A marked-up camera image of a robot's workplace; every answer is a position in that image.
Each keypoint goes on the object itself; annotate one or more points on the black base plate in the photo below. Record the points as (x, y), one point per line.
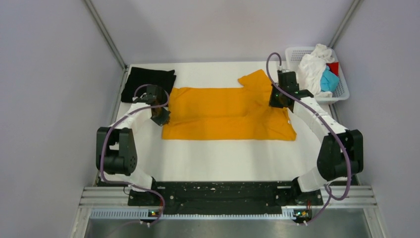
(225, 197)

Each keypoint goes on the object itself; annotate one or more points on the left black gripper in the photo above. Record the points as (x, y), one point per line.
(163, 119)

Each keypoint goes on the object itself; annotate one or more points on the white plastic basket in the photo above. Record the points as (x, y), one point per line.
(293, 57)

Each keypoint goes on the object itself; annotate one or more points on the red t shirt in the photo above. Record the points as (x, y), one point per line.
(334, 68)

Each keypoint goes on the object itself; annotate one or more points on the orange t shirt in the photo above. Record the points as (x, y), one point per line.
(228, 113)

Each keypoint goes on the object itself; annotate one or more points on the white slotted cable duct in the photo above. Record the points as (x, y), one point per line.
(152, 214)

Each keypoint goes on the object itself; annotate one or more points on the light blue t shirt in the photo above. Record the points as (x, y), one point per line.
(329, 81)

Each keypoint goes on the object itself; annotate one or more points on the folded black t shirt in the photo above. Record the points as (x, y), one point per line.
(142, 76)

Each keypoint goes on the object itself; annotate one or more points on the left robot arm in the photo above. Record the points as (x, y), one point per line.
(117, 157)

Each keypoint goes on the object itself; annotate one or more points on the white t shirt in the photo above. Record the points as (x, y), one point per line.
(311, 68)

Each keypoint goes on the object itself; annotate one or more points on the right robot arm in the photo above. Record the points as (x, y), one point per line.
(341, 151)

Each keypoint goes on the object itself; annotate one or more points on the aluminium frame rail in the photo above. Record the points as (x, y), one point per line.
(359, 196)

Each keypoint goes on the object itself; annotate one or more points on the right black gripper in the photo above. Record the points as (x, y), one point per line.
(272, 102)

